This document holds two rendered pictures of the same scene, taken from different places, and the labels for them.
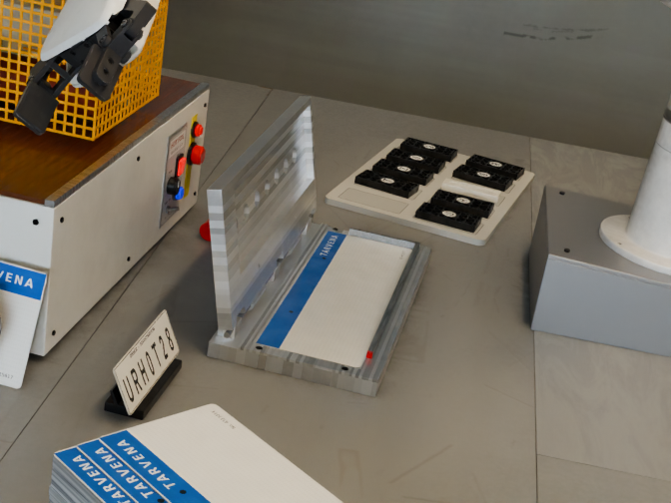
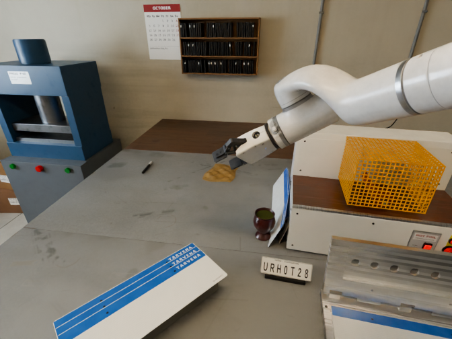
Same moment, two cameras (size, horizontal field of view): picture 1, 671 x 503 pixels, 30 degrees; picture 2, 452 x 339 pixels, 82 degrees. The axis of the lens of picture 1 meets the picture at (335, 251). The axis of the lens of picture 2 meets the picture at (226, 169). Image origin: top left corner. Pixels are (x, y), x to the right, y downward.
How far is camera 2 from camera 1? 1.15 m
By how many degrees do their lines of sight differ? 83
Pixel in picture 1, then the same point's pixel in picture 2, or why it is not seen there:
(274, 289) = (389, 311)
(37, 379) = (275, 250)
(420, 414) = not seen: outside the picture
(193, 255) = not seen: hidden behind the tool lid
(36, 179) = (308, 200)
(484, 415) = not seen: outside the picture
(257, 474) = (185, 289)
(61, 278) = (298, 231)
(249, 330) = (340, 302)
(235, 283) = (333, 278)
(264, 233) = (398, 286)
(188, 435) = (206, 269)
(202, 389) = (293, 293)
